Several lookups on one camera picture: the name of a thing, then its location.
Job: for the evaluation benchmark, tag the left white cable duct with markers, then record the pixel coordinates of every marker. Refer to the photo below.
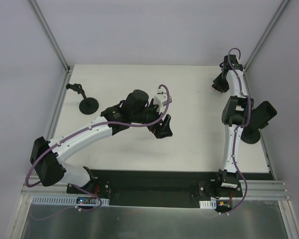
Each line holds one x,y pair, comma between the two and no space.
65,201

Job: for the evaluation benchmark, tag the black gooseneck phone stand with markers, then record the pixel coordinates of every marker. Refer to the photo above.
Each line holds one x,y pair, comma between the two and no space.
88,105

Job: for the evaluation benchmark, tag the black round-base phone stand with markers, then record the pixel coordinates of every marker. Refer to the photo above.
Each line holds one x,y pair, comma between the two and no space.
252,135

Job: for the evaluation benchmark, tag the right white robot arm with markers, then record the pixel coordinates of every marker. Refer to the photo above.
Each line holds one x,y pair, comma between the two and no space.
235,116

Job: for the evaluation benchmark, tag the black case smartphone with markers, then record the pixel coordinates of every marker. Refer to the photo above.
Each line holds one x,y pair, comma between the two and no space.
261,115

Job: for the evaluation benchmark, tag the white cable duct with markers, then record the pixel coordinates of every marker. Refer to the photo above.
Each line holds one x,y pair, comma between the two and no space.
65,201
210,204

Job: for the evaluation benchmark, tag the right aluminium frame post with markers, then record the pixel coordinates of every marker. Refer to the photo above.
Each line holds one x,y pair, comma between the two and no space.
267,32

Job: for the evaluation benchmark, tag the aluminium frame post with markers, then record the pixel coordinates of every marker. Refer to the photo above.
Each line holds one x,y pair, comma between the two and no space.
267,32
49,34

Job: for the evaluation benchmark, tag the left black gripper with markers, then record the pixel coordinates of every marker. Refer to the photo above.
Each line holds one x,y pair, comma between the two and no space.
156,122

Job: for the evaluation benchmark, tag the aluminium rail bar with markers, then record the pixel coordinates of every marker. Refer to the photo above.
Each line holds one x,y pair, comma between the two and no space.
262,190

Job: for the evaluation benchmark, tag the left aluminium frame post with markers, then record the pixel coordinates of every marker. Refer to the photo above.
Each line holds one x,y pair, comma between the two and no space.
49,34

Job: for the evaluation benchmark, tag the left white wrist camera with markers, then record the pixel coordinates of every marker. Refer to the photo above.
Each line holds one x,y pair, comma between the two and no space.
160,99

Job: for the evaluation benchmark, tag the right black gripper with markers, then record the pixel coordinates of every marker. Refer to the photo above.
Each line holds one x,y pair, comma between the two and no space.
219,82

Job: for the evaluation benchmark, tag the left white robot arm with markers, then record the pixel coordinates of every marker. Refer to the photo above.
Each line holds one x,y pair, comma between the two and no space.
49,157

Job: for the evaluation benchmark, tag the pink case smartphone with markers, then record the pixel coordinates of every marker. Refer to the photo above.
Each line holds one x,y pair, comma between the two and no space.
218,90

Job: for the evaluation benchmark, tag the right white cable duct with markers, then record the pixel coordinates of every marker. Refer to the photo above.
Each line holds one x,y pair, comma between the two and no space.
210,204

